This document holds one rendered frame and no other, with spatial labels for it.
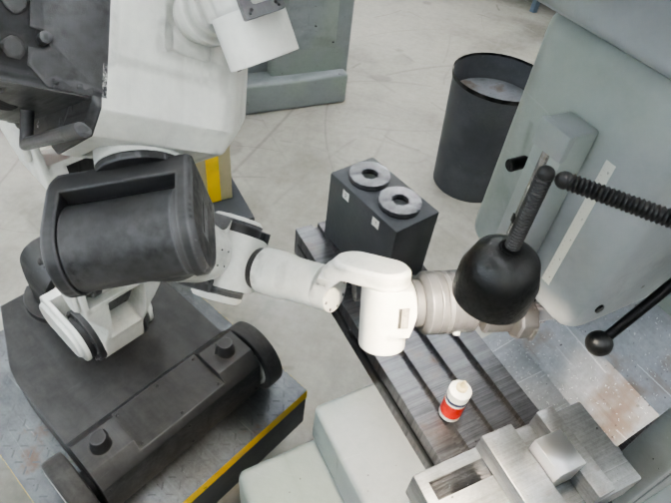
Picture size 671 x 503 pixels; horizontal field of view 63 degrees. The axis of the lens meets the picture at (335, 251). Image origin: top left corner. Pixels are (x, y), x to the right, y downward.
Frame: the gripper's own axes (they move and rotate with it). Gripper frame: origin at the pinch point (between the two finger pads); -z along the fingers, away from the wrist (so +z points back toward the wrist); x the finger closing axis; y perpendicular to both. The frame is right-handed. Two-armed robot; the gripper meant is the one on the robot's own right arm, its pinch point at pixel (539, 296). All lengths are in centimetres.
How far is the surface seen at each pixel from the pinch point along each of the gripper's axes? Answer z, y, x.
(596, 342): 3.3, -9.8, -14.4
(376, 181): 13.2, 13.6, 43.7
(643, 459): -41, 50, -6
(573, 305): 5.5, -12.1, -10.9
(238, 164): 42, 125, 197
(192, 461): 56, 84, 18
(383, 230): 13.5, 17.0, 32.2
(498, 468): 3.9, 23.5, -14.7
